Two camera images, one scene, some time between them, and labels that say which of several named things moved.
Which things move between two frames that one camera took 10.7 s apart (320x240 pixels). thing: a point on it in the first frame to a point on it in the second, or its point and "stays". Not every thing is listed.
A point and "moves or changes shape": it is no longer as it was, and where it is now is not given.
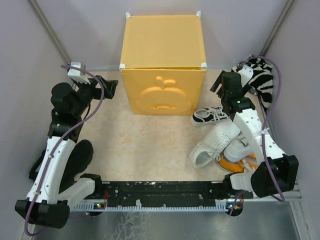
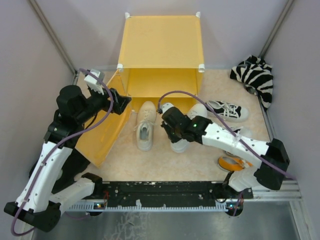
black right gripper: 219,91 to 166,127
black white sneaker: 208,116 moves or changes shape
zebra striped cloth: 262,80 stays
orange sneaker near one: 247,164 stays
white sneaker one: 212,145 to 146,118
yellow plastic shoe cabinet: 163,63 stays
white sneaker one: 239,148 moves or changes shape
